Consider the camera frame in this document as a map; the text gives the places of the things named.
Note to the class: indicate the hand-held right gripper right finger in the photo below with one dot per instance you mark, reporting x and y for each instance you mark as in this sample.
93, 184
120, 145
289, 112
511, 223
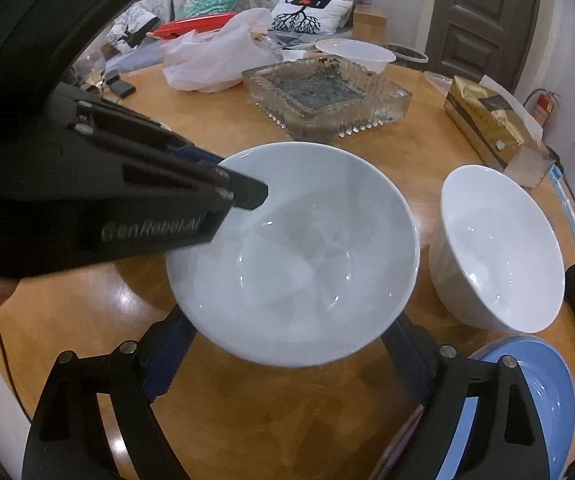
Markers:
408, 360

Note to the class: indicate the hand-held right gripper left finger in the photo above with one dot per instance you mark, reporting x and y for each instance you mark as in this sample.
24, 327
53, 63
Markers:
167, 355

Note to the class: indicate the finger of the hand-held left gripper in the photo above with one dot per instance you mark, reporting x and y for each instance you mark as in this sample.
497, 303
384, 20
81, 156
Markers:
200, 155
247, 195

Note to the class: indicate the large white bowl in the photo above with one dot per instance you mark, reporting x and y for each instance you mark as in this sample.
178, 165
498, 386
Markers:
292, 260

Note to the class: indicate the translucent plastic bag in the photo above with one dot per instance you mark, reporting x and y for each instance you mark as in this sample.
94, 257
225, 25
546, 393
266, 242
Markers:
207, 60

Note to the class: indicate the small black box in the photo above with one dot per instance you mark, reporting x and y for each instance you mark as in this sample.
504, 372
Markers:
122, 89
113, 75

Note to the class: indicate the square glass ashtray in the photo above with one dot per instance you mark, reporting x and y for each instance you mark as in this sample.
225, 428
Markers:
317, 90

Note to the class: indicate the red plate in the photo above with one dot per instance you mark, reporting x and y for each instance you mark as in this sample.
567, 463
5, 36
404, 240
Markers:
192, 25

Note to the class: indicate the wine glass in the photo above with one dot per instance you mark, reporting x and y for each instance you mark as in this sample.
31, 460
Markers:
92, 65

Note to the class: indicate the small white bowl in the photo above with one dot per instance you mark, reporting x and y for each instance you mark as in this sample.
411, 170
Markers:
497, 250

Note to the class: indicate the white deer print cushion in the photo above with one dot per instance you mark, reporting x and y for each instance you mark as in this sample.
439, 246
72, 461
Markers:
132, 27

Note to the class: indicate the blue plate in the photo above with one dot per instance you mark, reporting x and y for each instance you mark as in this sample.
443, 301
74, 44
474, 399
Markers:
547, 410

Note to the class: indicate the white tree print cushion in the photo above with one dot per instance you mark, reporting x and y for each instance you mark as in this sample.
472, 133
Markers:
307, 15

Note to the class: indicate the white plastic container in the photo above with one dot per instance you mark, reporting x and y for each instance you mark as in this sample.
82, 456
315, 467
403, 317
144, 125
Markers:
352, 52

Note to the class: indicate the wooden box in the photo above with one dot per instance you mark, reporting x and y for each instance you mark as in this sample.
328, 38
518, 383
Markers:
367, 22

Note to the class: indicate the trash bin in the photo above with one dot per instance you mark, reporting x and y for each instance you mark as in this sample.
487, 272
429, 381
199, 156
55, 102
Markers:
407, 55

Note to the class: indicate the blue white slim packet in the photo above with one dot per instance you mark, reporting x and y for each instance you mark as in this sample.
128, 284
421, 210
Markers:
567, 210

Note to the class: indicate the gold box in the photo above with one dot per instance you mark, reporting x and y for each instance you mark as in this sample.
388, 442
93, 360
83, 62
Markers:
477, 115

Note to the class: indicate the red fire extinguisher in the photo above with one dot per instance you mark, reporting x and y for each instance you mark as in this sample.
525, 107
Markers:
542, 107

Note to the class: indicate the grey door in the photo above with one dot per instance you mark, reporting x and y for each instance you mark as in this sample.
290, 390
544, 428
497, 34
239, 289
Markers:
477, 10

